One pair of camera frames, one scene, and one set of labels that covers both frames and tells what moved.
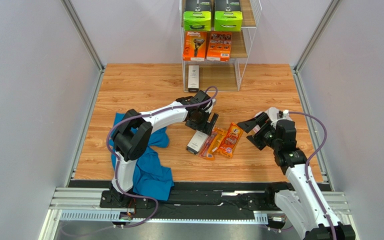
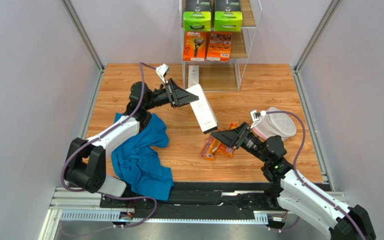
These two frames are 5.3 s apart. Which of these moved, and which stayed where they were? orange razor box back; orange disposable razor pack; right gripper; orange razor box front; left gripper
Moved: right gripper; left gripper
Stayed: orange razor box front; orange razor box back; orange disposable razor pack
